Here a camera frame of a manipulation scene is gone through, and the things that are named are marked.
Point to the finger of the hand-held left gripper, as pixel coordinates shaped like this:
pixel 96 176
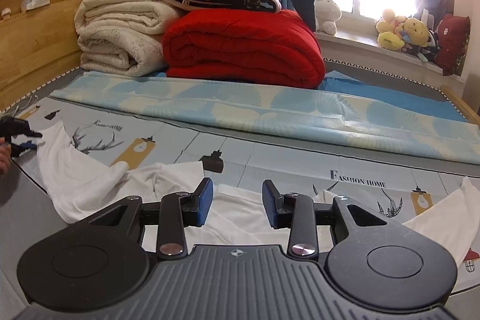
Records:
pixel 23 146
pixel 28 132

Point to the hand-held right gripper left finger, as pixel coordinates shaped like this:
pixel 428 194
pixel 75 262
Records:
pixel 204 205

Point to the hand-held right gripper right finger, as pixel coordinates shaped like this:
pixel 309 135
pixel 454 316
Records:
pixel 269 205

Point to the white t-shirt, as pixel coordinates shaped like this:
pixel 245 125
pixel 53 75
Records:
pixel 82 177

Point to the person's left hand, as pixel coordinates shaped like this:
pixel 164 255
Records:
pixel 3 159

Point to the printed light blue bed mat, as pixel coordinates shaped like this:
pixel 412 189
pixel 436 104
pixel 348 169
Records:
pixel 262 162

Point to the blue leaf print sheet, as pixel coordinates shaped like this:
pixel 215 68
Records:
pixel 262 106

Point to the wooden headboard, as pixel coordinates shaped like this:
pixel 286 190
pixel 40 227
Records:
pixel 45 31

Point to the small mushroom figurine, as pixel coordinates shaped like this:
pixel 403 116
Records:
pixel 6 12

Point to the cream folded blanket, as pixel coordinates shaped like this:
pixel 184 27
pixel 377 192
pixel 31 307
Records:
pixel 112 39

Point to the tissue pack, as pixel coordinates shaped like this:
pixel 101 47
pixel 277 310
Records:
pixel 35 0

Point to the blue bed sheet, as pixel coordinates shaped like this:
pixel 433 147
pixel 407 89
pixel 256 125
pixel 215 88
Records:
pixel 348 84

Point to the red folded quilt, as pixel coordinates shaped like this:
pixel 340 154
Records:
pixel 243 46

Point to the white window sill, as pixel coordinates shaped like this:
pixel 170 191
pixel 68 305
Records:
pixel 356 46

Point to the white plush toy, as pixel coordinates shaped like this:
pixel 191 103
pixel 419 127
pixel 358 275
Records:
pixel 327 12

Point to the yellow pink plush toy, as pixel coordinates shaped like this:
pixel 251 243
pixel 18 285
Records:
pixel 390 33

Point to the blue striped plush toy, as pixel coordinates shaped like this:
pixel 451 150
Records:
pixel 425 48

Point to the yellow round plush toy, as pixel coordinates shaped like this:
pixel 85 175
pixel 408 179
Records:
pixel 415 28

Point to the red cushion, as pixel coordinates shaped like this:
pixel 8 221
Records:
pixel 452 42

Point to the wooden bed rail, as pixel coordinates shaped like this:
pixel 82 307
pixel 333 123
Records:
pixel 461 104

